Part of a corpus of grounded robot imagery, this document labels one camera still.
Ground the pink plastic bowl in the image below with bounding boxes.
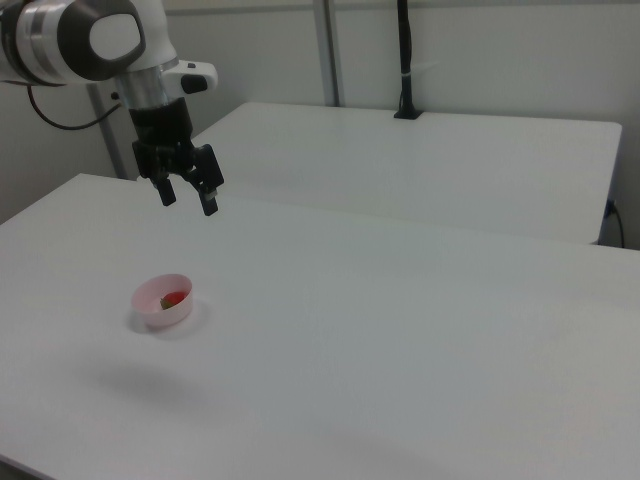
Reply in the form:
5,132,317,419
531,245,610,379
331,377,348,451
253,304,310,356
130,273,194,330

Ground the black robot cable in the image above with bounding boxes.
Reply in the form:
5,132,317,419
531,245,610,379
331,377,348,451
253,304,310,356
27,84,121,130

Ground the grey aluminium frame post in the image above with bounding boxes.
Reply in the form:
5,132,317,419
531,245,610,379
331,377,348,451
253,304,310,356
85,79,127,180

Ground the white side table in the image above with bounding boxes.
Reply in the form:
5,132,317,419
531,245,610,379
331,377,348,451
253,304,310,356
191,101,623,246

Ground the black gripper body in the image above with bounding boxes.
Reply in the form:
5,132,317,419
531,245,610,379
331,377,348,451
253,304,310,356
128,97,225,193

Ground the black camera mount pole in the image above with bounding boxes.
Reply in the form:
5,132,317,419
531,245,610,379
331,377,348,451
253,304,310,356
393,0,424,121

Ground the grey wall profile post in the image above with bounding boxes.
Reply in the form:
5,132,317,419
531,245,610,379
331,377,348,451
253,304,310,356
314,0,346,108

